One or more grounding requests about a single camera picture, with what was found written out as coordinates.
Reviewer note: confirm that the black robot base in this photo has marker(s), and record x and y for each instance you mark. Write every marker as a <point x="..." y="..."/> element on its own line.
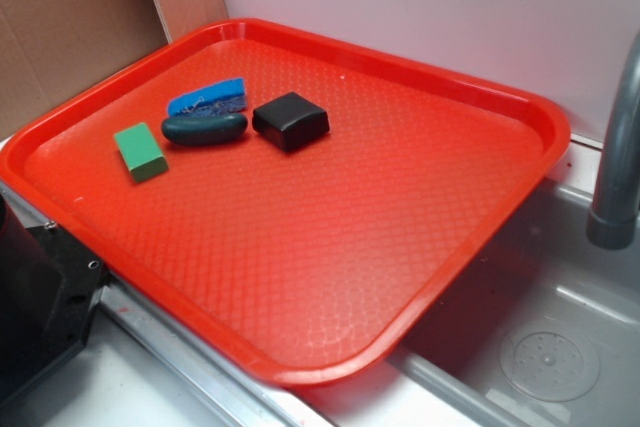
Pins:
<point x="50" y="287"/>

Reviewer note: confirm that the black rectangular block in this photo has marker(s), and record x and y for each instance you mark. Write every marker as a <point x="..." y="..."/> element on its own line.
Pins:
<point x="290" y="122"/>

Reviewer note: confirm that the green rectangular block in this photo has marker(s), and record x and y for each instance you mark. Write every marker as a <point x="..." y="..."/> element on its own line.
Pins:
<point x="140" y="152"/>

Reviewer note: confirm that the red plastic tray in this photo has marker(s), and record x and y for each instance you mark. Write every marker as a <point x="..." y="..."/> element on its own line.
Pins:
<point x="306" y="267"/>

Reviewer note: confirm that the blue scrub sponge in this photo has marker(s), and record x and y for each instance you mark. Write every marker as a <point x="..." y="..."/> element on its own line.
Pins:
<point x="224" y="97"/>

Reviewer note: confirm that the dark green oval object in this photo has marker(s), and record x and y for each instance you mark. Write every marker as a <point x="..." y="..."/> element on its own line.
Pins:
<point x="204" y="131"/>

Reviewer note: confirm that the grey plastic sink basin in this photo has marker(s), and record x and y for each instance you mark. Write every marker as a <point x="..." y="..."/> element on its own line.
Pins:
<point x="541" y="329"/>

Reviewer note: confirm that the grey faucet spout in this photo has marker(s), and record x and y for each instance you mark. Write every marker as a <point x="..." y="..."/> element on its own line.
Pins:
<point x="614" y="209"/>

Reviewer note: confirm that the brown cardboard panel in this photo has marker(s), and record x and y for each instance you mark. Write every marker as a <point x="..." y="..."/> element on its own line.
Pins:
<point x="52" y="50"/>

